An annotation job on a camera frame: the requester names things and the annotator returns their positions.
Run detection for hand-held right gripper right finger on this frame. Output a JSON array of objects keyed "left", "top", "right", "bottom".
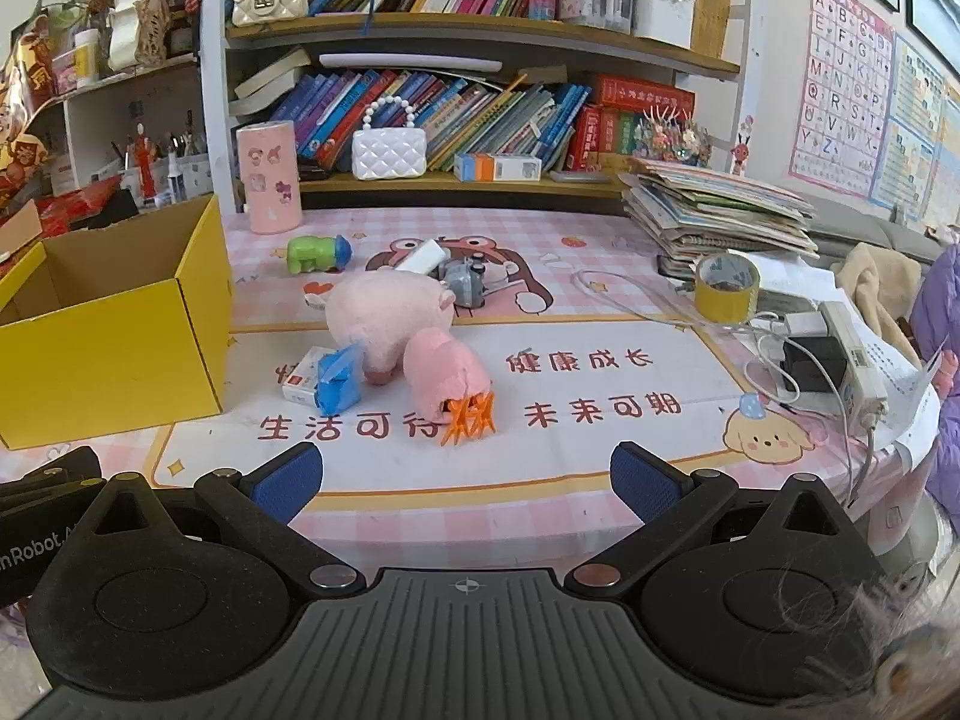
[{"left": 564, "top": 441, "right": 856, "bottom": 601}]

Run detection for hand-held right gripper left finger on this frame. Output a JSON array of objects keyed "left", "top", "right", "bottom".
[{"left": 82, "top": 444, "right": 368, "bottom": 601}]

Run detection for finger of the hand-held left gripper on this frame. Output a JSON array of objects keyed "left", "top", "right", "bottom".
[
  {"left": 0, "top": 475, "right": 102, "bottom": 520},
  {"left": 0, "top": 446, "right": 102, "bottom": 496}
]

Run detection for yellow cardboard box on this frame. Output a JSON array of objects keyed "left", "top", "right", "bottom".
[{"left": 0, "top": 193, "right": 235, "bottom": 451}]

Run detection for pink plush pig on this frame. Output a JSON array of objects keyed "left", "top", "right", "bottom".
[{"left": 322, "top": 272, "right": 455, "bottom": 383}]

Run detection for small pink plush toy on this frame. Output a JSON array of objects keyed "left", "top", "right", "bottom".
[{"left": 403, "top": 328, "right": 492, "bottom": 413}]

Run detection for green toy with blue cap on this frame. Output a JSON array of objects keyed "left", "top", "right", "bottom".
[{"left": 287, "top": 234, "right": 353, "bottom": 272}]

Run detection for white charger plug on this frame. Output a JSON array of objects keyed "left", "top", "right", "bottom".
[{"left": 394, "top": 238, "right": 449, "bottom": 276}]

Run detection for grey toy truck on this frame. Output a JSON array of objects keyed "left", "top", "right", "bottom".
[{"left": 437, "top": 256, "right": 496, "bottom": 310}]

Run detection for pink printed table mat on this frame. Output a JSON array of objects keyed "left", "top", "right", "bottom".
[{"left": 0, "top": 206, "right": 946, "bottom": 601}]

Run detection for blue plastic packet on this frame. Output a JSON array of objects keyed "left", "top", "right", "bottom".
[{"left": 315, "top": 345, "right": 366, "bottom": 407}]

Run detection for orange claw hair clip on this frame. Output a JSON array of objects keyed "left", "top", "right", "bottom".
[{"left": 439, "top": 392, "right": 500, "bottom": 447}]

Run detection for yellow tape roll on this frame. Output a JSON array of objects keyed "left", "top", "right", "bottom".
[{"left": 694, "top": 253, "right": 762, "bottom": 325}]

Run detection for black power adapter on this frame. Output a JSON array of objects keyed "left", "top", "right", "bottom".
[{"left": 780, "top": 337, "right": 848, "bottom": 395}]

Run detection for white power strip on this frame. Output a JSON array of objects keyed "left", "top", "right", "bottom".
[{"left": 817, "top": 300, "right": 890, "bottom": 421}]

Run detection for brown cardboard piece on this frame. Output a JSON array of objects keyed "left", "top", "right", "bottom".
[{"left": 0, "top": 199, "right": 42, "bottom": 256}]

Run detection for red gift packages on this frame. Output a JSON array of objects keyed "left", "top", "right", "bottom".
[{"left": 37, "top": 176, "right": 125, "bottom": 237}]

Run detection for black cloth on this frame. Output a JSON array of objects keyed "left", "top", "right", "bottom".
[{"left": 75, "top": 191, "right": 140, "bottom": 226}]

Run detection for printed paper sheets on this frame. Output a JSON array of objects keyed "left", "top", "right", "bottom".
[{"left": 825, "top": 270, "right": 942, "bottom": 466}]

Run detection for stack of booklets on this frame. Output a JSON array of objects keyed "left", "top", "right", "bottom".
[{"left": 619, "top": 157, "right": 822, "bottom": 262}]

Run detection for grey fur trim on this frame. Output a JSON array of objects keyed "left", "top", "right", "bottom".
[{"left": 780, "top": 570, "right": 960, "bottom": 720}]

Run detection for beige cloth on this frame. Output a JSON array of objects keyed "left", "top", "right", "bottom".
[{"left": 832, "top": 244, "right": 923, "bottom": 368}]

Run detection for pink cylindrical holder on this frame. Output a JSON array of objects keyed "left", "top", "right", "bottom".
[{"left": 236, "top": 120, "right": 303, "bottom": 235}]

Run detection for red dress figurine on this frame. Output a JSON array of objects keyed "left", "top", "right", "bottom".
[{"left": 131, "top": 124, "right": 158, "bottom": 203}]

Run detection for grey sofa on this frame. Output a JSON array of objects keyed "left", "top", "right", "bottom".
[{"left": 810, "top": 202, "right": 960, "bottom": 256}]

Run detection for colourful beaded headdress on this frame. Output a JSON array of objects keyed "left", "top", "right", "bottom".
[{"left": 637, "top": 109, "right": 710, "bottom": 166}]

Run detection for white quilted pearl handbag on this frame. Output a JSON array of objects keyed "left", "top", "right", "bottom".
[{"left": 352, "top": 95, "right": 428, "bottom": 182}]

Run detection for orange and white carton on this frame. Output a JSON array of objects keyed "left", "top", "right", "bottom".
[{"left": 454, "top": 152, "right": 542, "bottom": 182}]

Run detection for purple jacket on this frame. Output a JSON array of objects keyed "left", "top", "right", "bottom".
[{"left": 911, "top": 240, "right": 960, "bottom": 511}]

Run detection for white shelf cabinet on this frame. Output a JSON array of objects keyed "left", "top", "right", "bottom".
[{"left": 49, "top": 60, "right": 218, "bottom": 203}]

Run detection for red dictionary set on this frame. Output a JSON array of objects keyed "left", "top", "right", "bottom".
[{"left": 566, "top": 75, "right": 697, "bottom": 173}]

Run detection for red festive decoration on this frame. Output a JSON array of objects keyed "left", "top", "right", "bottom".
[{"left": 0, "top": 7, "right": 68, "bottom": 196}]

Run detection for pile of lying books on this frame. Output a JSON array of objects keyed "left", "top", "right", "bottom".
[{"left": 229, "top": 49, "right": 312, "bottom": 117}]

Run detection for row of blue-spined books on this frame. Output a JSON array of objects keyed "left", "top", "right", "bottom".
[{"left": 289, "top": 69, "right": 593, "bottom": 173}]

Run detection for white jar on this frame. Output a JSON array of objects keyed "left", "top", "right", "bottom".
[{"left": 73, "top": 28, "right": 102, "bottom": 87}]

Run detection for white paper roll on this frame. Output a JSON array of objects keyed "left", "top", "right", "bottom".
[{"left": 319, "top": 52, "right": 503, "bottom": 70}]

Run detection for white vase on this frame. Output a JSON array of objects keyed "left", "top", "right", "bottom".
[{"left": 109, "top": 0, "right": 170, "bottom": 72}]

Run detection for white pen container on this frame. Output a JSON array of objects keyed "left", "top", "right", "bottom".
[{"left": 634, "top": 0, "right": 695, "bottom": 50}]

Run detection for pink pen holder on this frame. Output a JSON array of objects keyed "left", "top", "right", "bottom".
[{"left": 559, "top": 0, "right": 635, "bottom": 35}]

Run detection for wooden bookshelf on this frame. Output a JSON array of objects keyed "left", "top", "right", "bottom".
[{"left": 199, "top": 0, "right": 751, "bottom": 211}]

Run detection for thin white cable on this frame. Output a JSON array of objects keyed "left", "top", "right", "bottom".
[{"left": 574, "top": 268, "right": 796, "bottom": 410}]

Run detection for thick white cable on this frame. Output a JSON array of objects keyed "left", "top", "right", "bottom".
[{"left": 844, "top": 412, "right": 882, "bottom": 503}]

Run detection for chart wall poster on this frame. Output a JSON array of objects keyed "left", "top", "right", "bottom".
[{"left": 870, "top": 34, "right": 960, "bottom": 230}]

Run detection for alphabet wall poster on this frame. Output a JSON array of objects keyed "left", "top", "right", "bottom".
[{"left": 787, "top": 0, "right": 897, "bottom": 200}]

